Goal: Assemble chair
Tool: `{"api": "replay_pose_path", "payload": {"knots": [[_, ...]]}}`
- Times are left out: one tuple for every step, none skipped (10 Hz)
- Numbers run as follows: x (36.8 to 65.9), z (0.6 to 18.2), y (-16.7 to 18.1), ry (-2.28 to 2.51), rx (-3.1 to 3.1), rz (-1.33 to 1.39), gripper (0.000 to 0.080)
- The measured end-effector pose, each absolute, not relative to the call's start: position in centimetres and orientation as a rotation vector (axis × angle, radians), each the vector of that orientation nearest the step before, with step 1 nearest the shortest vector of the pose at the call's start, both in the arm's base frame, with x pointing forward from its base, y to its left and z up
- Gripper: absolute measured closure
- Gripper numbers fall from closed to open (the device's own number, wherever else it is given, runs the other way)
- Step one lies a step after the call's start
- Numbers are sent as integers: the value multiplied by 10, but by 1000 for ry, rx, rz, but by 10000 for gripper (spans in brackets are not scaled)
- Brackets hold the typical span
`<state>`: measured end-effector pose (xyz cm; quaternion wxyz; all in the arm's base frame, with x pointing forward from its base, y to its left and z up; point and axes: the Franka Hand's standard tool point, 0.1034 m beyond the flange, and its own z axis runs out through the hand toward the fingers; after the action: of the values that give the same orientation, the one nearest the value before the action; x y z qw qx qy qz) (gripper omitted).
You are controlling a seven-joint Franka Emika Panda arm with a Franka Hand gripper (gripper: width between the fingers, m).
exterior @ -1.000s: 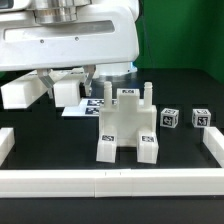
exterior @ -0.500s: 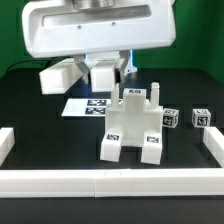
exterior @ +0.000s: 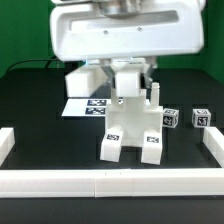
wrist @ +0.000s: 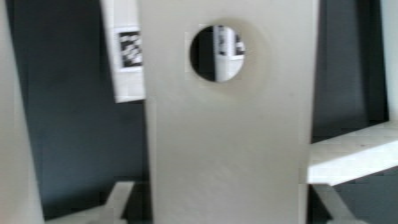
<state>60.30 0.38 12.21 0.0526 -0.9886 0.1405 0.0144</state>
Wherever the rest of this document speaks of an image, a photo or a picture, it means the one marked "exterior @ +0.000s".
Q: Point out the white tagged chair nut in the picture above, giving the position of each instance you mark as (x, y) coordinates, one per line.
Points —
(170, 117)

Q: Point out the white chair back frame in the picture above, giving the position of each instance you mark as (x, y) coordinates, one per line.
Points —
(124, 77)

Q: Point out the white chair seat plate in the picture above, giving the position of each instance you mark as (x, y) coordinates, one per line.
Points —
(134, 122)

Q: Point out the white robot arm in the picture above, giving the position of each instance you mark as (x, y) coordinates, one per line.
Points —
(120, 39)

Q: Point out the white marker base sheet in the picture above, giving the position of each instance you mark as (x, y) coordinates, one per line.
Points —
(85, 107)

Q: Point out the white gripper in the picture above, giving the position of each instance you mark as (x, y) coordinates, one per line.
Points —
(88, 30)

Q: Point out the white U-shaped fence frame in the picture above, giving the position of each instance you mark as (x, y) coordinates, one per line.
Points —
(105, 182)

